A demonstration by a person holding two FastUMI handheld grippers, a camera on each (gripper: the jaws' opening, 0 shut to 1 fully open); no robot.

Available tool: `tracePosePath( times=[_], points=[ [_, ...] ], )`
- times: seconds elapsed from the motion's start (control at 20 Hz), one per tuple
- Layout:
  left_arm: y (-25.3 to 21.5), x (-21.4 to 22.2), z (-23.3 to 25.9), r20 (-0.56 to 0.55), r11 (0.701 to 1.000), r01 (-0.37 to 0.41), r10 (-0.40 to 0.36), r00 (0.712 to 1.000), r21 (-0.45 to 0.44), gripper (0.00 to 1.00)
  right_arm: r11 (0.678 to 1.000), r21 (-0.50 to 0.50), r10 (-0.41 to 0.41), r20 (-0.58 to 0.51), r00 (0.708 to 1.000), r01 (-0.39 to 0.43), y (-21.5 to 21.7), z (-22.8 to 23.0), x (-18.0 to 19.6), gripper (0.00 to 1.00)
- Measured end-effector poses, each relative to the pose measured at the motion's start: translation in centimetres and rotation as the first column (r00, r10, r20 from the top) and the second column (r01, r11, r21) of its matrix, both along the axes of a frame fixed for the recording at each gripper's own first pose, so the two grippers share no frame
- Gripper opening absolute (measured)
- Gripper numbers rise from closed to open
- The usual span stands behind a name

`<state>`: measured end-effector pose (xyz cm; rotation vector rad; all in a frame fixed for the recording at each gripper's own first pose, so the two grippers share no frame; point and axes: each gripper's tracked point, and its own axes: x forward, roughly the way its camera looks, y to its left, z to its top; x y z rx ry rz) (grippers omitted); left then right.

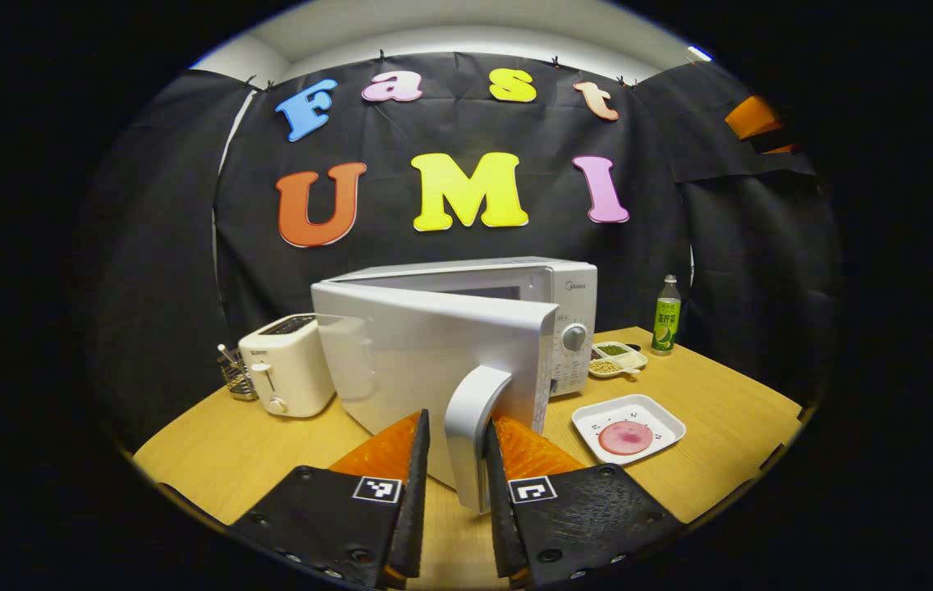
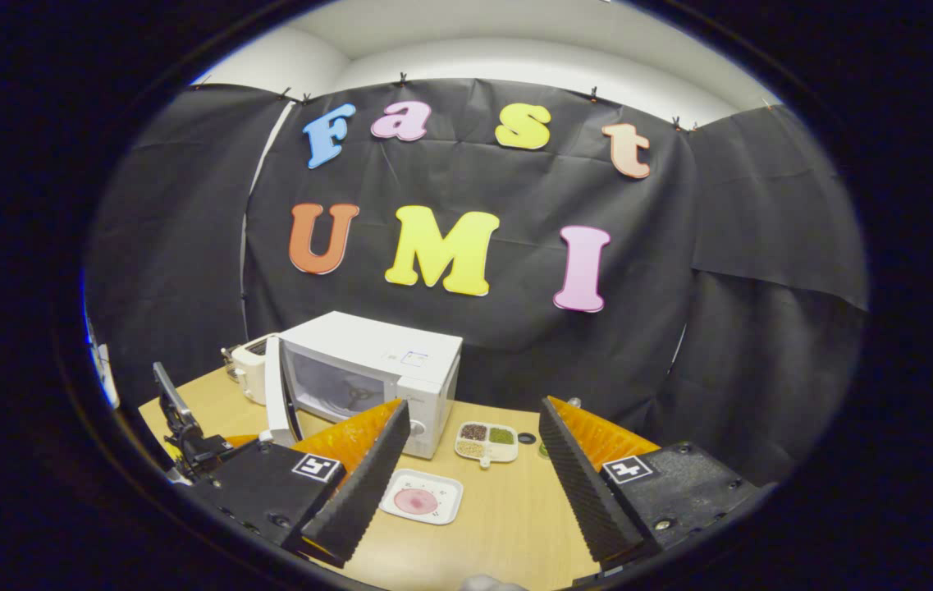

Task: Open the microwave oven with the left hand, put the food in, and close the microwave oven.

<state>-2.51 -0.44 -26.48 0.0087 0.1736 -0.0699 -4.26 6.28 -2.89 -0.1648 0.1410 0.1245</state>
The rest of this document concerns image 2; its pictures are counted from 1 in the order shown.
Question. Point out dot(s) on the white microwave oven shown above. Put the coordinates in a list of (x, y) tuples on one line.
[(368, 345)]

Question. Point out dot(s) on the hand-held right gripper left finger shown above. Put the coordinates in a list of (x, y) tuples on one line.
[(368, 484)]

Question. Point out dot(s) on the white square plate pink food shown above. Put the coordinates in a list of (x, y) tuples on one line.
[(421, 497)]

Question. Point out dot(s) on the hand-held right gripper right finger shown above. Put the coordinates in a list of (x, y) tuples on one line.
[(581, 484)]

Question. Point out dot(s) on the white divided dish of beans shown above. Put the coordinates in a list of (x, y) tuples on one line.
[(487, 442)]

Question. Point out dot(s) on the white toaster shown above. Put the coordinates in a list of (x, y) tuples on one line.
[(251, 369)]

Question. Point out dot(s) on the computer monitor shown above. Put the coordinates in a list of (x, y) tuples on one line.
[(103, 369)]

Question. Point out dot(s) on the black backdrop cloth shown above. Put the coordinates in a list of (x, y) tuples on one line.
[(515, 189)]

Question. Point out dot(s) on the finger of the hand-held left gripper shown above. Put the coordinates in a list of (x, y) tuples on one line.
[(243, 441)]

